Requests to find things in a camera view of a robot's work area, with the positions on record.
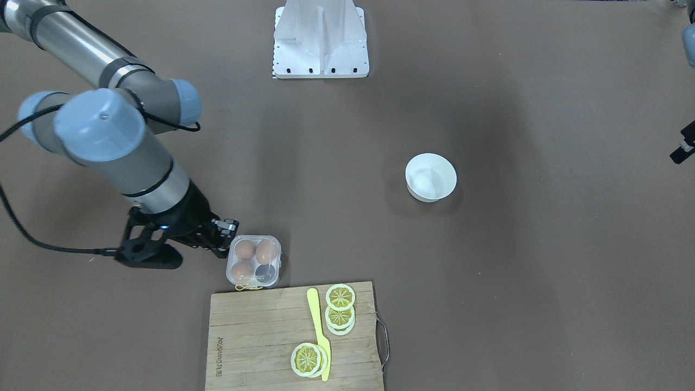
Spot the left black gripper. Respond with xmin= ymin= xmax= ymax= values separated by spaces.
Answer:
xmin=669 ymin=121 xmax=695 ymax=165

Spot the clear plastic egg box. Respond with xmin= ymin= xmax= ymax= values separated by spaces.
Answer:
xmin=225 ymin=235 xmax=281 ymax=291

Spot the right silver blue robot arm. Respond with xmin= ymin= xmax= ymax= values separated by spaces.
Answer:
xmin=2 ymin=1 xmax=239 ymax=269

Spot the brown egg in box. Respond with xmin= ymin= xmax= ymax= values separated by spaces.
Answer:
xmin=229 ymin=261 xmax=254 ymax=285
xmin=234 ymin=238 xmax=256 ymax=261

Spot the lemon slice near knife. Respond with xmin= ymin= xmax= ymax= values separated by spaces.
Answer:
xmin=290 ymin=342 xmax=328 ymax=379

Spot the yellow plastic knife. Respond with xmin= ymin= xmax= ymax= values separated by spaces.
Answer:
xmin=306 ymin=287 xmax=332 ymax=382

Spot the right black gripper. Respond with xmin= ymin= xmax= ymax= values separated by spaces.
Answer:
xmin=130 ymin=181 xmax=240 ymax=259

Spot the brown egg from bowl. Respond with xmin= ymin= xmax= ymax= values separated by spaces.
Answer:
xmin=255 ymin=238 xmax=278 ymax=265

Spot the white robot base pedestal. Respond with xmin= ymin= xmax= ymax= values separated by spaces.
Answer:
xmin=271 ymin=1 xmax=370 ymax=79

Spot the wooden cutting board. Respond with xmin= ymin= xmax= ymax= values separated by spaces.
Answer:
xmin=205 ymin=281 xmax=385 ymax=390

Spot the white ceramic bowl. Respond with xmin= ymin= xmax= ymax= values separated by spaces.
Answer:
xmin=405 ymin=153 xmax=458 ymax=203

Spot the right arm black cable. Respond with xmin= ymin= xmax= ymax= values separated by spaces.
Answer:
xmin=0 ymin=103 xmax=201 ymax=256

